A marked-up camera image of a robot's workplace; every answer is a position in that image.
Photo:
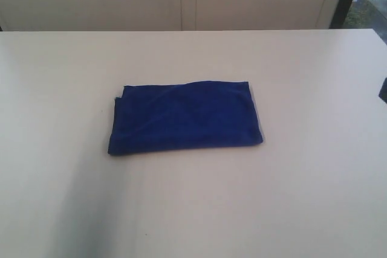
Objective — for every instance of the blue towel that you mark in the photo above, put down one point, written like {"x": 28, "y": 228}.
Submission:
{"x": 197, "y": 115}

